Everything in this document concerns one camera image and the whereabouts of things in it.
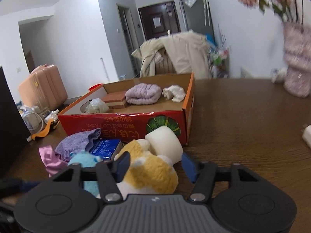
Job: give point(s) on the white pole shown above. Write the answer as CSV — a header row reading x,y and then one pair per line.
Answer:
x,y
104,70

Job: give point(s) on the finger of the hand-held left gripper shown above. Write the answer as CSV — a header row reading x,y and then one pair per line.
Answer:
x,y
21,186

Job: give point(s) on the grey interior door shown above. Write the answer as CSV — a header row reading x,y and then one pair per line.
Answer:
x,y
127,41

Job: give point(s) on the white foam roll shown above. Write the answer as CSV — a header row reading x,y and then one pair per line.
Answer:
x,y
165,143

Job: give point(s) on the pink satin cloth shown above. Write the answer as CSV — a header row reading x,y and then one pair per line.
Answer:
x,y
52,160

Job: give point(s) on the white umbrella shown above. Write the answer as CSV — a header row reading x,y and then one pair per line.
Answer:
x,y
206,7

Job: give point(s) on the red cardboard box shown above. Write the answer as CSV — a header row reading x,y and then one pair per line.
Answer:
x,y
121,126

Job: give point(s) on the wooden chair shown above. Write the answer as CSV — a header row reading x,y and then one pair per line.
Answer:
x,y
165,65

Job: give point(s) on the storage rack with bottles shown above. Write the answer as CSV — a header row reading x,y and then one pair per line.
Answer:
x,y
218,60

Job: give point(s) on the blue packet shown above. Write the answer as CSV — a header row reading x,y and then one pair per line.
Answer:
x,y
105,148

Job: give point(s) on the white charger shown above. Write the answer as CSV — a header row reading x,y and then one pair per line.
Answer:
x,y
307,136

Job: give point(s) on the white cloth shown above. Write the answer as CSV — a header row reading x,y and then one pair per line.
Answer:
x,y
175,93

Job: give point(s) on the blue plush toy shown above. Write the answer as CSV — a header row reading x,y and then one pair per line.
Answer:
x,y
82,159

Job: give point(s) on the black paper bag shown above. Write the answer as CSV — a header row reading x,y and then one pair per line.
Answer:
x,y
12,126

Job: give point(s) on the clear plastic bag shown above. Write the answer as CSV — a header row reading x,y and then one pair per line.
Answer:
x,y
97,106

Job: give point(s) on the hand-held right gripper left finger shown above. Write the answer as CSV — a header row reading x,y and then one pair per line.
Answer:
x,y
122,165

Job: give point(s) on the pink suitcase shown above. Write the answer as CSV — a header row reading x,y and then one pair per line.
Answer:
x,y
43,87

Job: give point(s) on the yellow and white plush toy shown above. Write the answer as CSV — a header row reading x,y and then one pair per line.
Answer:
x,y
150,172

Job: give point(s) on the purple cloth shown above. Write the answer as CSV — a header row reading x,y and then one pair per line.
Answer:
x,y
75,142

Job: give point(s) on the pink textured vase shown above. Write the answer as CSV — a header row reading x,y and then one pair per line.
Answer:
x,y
297,60

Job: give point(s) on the grey refrigerator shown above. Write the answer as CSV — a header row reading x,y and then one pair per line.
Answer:
x,y
196,19

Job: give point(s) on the purple towel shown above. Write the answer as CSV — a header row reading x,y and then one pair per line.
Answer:
x,y
143,93

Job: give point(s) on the clear plastic pouch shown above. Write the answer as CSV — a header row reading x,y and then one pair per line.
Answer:
x,y
190,0

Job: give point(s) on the brown layered sponge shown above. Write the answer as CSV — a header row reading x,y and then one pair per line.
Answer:
x,y
114,99

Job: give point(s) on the red plastic basin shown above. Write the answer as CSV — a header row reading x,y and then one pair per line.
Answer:
x,y
94,87

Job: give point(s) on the white wall heater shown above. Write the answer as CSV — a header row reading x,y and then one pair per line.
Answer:
x,y
247,72

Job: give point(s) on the beige coat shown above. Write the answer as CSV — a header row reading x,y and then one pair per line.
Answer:
x,y
189,53

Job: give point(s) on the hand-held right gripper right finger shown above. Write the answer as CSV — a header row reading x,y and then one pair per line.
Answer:
x,y
190,168

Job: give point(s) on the dark brown entrance door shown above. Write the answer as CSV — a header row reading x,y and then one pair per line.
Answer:
x,y
148,21

